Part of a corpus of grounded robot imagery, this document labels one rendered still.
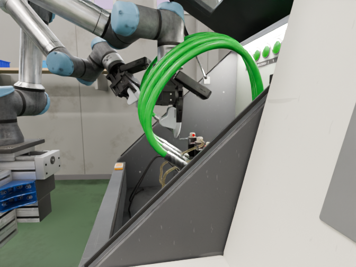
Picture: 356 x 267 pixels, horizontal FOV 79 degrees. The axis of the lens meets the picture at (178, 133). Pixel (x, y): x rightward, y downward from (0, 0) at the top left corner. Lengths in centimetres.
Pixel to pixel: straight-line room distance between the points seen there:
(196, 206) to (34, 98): 96
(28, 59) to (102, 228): 85
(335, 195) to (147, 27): 52
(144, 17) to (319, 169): 50
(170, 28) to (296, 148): 47
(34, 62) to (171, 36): 71
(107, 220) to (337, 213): 43
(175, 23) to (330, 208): 54
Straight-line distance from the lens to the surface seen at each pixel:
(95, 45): 95
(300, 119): 27
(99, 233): 50
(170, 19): 63
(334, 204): 22
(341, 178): 22
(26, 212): 111
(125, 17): 59
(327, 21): 30
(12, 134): 109
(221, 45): 43
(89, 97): 356
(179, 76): 62
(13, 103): 110
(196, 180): 31
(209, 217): 35
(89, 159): 369
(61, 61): 83
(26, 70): 117
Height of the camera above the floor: 121
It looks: 8 degrees down
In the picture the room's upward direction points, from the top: straight up
